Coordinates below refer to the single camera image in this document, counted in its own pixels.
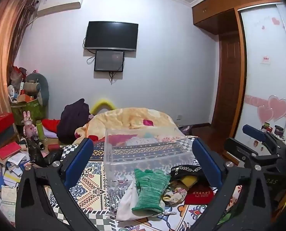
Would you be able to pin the red fabric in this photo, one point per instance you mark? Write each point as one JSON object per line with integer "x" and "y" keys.
{"x": 119, "y": 140}

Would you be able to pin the yellow sponge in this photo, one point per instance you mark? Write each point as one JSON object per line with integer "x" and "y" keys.
{"x": 188, "y": 180}

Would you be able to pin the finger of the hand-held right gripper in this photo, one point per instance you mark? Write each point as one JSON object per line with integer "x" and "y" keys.
{"x": 239, "y": 148}
{"x": 253, "y": 132}

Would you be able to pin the pink heart stickers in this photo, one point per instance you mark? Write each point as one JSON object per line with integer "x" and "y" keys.
{"x": 276, "y": 108}

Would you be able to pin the pile of papers and books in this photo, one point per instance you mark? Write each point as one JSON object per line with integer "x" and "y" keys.
{"x": 13, "y": 173}

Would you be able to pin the teal cloth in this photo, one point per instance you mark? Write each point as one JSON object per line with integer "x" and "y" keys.
{"x": 149, "y": 134}

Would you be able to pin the grey plush toy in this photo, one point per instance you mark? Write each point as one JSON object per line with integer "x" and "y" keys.
{"x": 43, "y": 86}

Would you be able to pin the yellow foam noodle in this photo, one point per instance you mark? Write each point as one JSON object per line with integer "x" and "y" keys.
{"x": 102, "y": 101}

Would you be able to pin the black wall television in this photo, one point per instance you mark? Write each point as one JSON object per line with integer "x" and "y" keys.
{"x": 110, "y": 35}

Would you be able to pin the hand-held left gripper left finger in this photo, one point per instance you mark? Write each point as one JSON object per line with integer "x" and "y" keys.
{"x": 80, "y": 161}

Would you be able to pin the white cloth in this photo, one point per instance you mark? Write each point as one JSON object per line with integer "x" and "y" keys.
{"x": 126, "y": 207}

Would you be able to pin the grey knitted cloth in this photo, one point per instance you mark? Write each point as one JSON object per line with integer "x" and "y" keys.
{"x": 143, "y": 141}

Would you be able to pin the red pouch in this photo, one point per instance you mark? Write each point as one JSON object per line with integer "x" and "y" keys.
{"x": 198, "y": 195}

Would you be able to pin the green knitted glove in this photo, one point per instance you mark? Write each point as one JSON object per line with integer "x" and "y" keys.
{"x": 149, "y": 192}

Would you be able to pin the silver sequin cloth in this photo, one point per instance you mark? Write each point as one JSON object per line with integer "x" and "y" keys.
{"x": 116, "y": 195}

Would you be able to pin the green storage box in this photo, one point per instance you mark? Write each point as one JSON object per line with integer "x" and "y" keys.
{"x": 29, "y": 112}

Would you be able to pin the cream floral scrunchie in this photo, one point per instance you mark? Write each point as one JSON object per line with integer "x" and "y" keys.
{"x": 175, "y": 196}

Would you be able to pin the dark grey box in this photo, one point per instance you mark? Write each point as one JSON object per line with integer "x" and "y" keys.
{"x": 0, "y": 136}

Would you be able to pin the grey purple bag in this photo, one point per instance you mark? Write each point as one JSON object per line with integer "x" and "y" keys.
{"x": 186, "y": 130}

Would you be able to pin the pink orange curtain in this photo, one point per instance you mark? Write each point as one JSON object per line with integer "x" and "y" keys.
{"x": 3, "y": 53}

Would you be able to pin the patterned bedsheet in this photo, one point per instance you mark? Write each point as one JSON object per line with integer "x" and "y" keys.
{"x": 94, "y": 185}

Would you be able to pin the wooden wardrobe with white doors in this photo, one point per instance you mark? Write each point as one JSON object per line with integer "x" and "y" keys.
{"x": 265, "y": 41}

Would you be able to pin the white air conditioner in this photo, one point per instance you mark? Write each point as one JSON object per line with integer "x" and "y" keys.
{"x": 61, "y": 4}

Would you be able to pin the small black wall monitor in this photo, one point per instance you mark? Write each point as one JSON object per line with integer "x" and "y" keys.
{"x": 109, "y": 61}

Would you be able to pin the red lid jar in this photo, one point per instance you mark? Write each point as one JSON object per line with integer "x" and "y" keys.
{"x": 267, "y": 127}

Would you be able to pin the pink rabbit toy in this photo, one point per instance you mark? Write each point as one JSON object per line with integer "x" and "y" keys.
{"x": 29, "y": 127}

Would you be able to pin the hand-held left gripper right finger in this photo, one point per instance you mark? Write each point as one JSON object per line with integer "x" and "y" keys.
{"x": 206, "y": 166}

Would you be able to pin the clear plastic box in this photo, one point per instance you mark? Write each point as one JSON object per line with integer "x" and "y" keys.
{"x": 143, "y": 154}

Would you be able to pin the dark purple jacket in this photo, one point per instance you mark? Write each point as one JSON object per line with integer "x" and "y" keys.
{"x": 72, "y": 120}

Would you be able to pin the red can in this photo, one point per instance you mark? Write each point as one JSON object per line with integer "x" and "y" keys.
{"x": 53, "y": 147}

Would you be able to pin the brown wooden door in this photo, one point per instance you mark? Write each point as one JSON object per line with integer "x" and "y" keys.
{"x": 227, "y": 77}

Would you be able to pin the red book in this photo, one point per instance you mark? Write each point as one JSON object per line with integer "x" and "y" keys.
{"x": 9, "y": 150}

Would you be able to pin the green bottle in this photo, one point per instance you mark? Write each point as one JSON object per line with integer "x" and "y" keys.
{"x": 40, "y": 131}

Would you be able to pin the dark jar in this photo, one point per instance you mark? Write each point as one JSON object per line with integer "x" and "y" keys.
{"x": 279, "y": 130}

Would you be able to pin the red plastic bag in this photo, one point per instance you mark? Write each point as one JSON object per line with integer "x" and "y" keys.
{"x": 19, "y": 73}

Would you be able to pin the orange carton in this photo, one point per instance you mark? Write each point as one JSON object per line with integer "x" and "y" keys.
{"x": 25, "y": 98}

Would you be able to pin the red cardboard box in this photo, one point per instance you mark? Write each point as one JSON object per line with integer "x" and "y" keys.
{"x": 0, "y": 122}

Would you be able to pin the yellow plush blanket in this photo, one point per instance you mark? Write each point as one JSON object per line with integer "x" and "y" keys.
{"x": 128, "y": 118}

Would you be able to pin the white wall socket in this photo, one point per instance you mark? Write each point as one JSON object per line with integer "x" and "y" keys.
{"x": 179, "y": 117}

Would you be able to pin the red cloth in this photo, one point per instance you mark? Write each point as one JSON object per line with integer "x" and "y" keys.
{"x": 52, "y": 125}

